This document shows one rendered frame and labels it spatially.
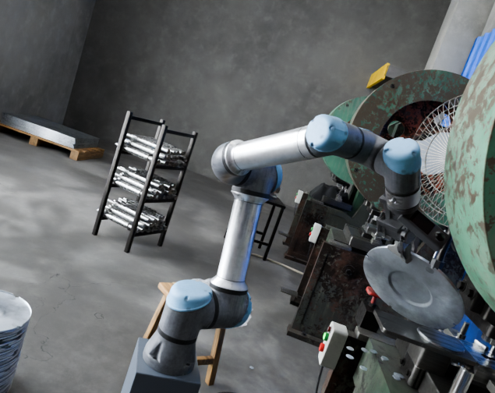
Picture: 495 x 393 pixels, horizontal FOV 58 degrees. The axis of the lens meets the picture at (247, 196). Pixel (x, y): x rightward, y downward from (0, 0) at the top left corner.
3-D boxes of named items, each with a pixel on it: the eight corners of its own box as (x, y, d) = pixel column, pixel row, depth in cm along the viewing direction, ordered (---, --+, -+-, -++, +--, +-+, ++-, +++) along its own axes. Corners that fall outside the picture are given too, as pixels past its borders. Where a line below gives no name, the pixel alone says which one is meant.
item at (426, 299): (351, 275, 139) (352, 274, 139) (431, 341, 130) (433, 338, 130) (383, 230, 115) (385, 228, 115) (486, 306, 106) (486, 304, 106)
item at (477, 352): (472, 380, 113) (479, 363, 113) (451, 351, 128) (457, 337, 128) (507, 392, 113) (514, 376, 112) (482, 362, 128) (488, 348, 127)
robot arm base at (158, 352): (141, 369, 120) (152, 337, 118) (143, 340, 134) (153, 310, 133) (196, 380, 124) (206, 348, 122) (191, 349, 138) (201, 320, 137)
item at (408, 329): (365, 373, 116) (384, 327, 114) (357, 348, 130) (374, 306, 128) (457, 407, 115) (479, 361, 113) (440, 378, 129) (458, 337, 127)
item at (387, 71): (381, 78, 622) (388, 59, 618) (366, 87, 746) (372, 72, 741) (445, 100, 618) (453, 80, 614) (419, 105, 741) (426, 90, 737)
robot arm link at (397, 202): (427, 181, 100) (407, 203, 96) (426, 196, 103) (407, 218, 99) (397, 171, 105) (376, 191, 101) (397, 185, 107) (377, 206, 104)
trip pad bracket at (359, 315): (346, 359, 151) (367, 307, 148) (343, 345, 161) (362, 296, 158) (363, 365, 151) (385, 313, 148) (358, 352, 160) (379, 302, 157)
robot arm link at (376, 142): (341, 117, 102) (376, 135, 95) (369, 129, 110) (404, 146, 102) (325, 148, 104) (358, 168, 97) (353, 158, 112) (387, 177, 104)
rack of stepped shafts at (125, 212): (131, 255, 319) (171, 127, 304) (85, 230, 336) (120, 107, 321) (166, 248, 358) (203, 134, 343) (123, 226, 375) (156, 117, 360)
